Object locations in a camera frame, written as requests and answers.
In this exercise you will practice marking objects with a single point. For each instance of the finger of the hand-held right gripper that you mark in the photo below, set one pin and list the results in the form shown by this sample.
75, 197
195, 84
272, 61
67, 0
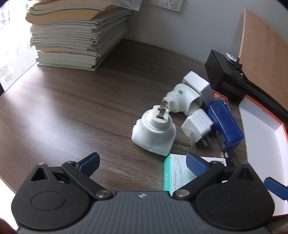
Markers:
275, 188

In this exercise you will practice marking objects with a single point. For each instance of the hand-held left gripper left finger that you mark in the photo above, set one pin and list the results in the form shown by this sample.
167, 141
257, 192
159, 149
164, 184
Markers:
90, 163

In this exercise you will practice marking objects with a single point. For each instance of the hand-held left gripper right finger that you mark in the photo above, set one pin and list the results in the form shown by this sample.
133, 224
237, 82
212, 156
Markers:
195, 164

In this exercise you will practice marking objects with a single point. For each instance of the teal white bandage box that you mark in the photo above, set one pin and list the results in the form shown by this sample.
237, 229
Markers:
177, 171

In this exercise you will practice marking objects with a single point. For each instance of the clear glass refill bottle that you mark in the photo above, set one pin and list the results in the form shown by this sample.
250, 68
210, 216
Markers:
186, 142

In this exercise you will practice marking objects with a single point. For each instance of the black charger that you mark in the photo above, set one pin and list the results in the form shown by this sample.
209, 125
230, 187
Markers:
230, 161

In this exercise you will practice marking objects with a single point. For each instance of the white charger plug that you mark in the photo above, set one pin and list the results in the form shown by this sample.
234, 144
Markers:
198, 124

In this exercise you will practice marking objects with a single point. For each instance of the blue plastic box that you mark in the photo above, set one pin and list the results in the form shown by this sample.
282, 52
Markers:
225, 128

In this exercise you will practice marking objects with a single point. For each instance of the orange white cardboard box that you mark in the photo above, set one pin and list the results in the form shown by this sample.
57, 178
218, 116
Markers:
258, 139

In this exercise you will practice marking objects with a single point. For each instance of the green-dot white mosquito vaporizer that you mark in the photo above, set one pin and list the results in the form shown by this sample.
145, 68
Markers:
180, 101

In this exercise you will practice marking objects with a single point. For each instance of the colourful card pack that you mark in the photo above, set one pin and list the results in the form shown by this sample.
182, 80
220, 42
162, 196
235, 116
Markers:
221, 97

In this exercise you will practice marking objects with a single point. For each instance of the small white box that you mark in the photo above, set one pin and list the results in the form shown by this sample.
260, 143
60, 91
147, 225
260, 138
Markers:
195, 81

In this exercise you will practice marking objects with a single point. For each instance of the black monitor stand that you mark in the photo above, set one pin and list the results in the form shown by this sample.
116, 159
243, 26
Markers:
220, 69

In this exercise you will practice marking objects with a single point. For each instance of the brown cardboard sheet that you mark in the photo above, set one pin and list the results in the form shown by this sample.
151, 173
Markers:
263, 56

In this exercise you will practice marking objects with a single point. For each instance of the stack of books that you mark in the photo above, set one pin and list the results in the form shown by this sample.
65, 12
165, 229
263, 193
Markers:
67, 33

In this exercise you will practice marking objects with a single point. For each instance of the clear plastic bag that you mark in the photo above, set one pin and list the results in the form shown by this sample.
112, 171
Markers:
129, 4

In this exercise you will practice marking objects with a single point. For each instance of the white wall socket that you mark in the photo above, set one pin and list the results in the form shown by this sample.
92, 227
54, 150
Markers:
171, 4

